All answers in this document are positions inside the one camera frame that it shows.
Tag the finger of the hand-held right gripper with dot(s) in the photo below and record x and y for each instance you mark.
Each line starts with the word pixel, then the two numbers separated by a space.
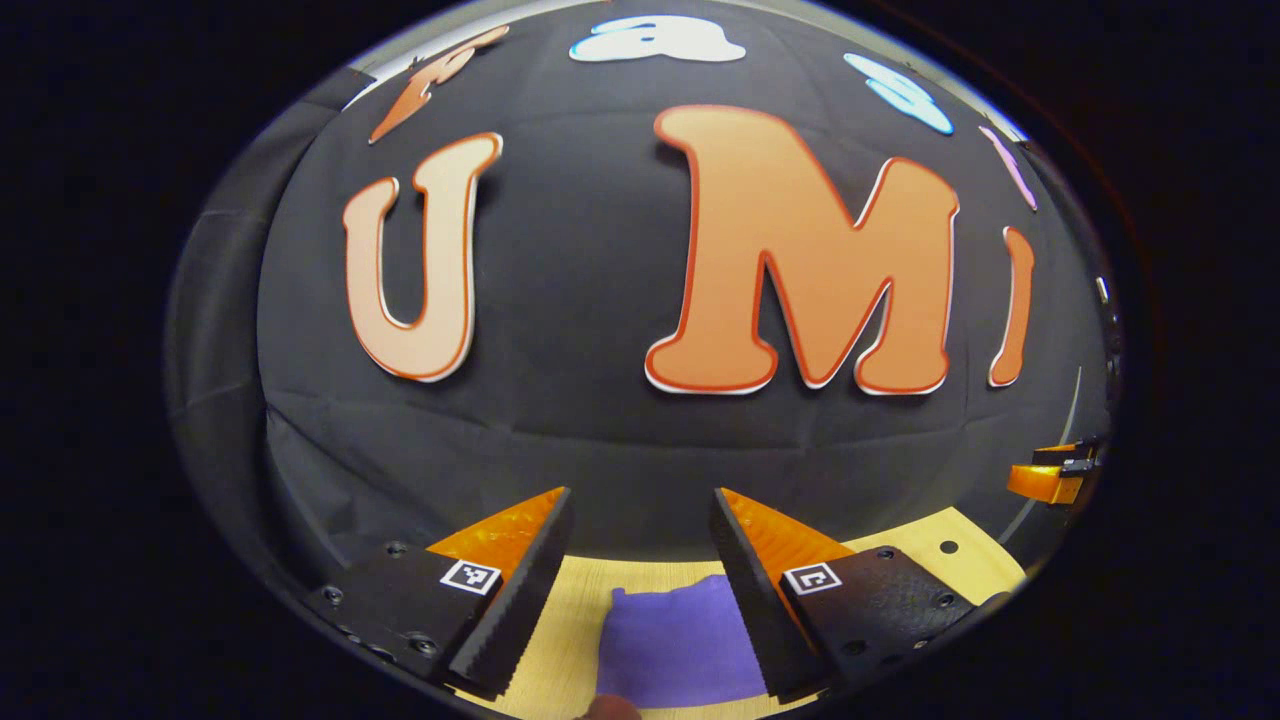
pixel 1060 448
pixel 1045 483

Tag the black backdrop cloth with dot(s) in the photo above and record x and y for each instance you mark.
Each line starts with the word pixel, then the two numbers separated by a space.
pixel 560 420

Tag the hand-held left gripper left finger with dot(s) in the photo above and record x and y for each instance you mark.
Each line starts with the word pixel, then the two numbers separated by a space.
pixel 520 600

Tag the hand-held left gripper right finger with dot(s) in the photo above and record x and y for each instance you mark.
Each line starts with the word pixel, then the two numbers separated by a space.
pixel 755 600

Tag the purple knit garment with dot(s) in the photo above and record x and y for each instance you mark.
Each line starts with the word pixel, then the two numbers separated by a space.
pixel 670 640

